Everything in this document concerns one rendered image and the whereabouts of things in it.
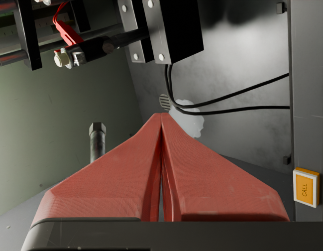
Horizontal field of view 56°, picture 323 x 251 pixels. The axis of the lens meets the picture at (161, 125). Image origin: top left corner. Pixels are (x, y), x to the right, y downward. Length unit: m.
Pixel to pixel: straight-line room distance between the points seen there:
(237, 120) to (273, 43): 0.18
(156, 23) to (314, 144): 0.27
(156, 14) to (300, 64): 0.21
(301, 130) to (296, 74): 0.07
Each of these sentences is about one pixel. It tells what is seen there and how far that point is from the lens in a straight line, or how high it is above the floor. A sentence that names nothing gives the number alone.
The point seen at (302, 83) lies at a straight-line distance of 0.39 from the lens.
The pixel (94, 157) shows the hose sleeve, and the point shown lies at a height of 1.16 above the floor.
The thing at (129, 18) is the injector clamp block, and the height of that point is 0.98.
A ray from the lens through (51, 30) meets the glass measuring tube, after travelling 0.69.
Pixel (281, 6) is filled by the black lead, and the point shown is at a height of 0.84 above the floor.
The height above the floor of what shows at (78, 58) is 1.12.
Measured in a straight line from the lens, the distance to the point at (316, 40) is 0.37.
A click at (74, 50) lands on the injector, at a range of 0.42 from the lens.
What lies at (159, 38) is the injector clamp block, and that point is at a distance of 0.47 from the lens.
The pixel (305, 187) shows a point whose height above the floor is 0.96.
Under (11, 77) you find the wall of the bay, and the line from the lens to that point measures 0.69.
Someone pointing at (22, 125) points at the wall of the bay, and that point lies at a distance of 0.71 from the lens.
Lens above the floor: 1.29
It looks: 34 degrees down
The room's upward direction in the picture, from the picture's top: 120 degrees counter-clockwise
